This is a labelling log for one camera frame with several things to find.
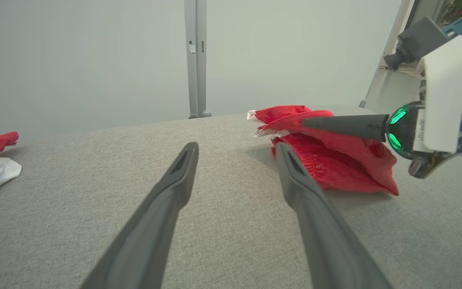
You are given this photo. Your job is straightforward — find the dark right wrist camera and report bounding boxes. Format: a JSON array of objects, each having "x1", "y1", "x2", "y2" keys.
[{"x1": 383, "y1": 16, "x2": 452, "y2": 71}]

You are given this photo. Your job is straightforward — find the red shorts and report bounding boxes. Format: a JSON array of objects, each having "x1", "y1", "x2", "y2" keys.
[{"x1": 247, "y1": 105, "x2": 400, "y2": 196}]

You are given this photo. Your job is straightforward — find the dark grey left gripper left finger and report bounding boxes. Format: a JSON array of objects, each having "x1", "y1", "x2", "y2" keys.
[{"x1": 79, "y1": 141, "x2": 199, "y2": 289}]

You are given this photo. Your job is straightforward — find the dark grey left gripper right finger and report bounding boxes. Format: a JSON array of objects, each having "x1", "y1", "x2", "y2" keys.
[{"x1": 275, "y1": 142, "x2": 393, "y2": 289}]

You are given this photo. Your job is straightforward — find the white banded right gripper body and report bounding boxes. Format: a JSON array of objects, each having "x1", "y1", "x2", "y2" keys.
[{"x1": 385, "y1": 35, "x2": 462, "y2": 179}]

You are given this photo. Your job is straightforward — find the green potted plant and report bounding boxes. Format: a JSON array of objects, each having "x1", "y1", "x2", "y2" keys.
[{"x1": 436, "y1": 0, "x2": 462, "y2": 25}]

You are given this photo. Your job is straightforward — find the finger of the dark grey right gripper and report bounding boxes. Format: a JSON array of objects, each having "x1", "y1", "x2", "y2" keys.
[{"x1": 302, "y1": 114, "x2": 389, "y2": 142}]

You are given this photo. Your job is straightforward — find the grey metal partition post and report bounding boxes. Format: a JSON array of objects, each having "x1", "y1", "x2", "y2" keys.
[{"x1": 184, "y1": 0, "x2": 212, "y2": 119}]

